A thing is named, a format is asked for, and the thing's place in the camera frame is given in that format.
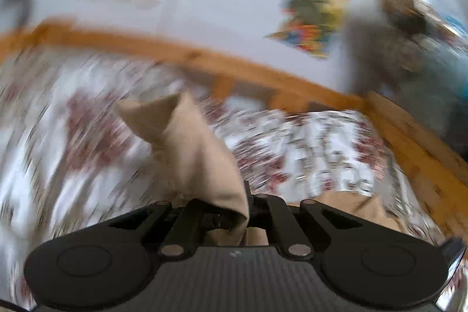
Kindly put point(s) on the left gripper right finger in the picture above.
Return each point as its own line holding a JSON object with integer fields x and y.
{"x": 272, "y": 223}

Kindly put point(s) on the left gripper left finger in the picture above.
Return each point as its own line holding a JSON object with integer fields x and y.
{"x": 188, "y": 231}

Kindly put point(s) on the beige hooded sweatshirt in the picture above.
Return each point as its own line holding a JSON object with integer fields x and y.
{"x": 220, "y": 157}

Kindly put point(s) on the white floral satin bedspread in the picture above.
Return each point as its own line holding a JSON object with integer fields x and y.
{"x": 83, "y": 214}

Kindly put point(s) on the grey green patterned curtain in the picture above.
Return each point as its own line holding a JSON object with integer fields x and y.
{"x": 405, "y": 52}

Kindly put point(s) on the wooden bed frame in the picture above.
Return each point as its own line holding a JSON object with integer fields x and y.
{"x": 438, "y": 174}

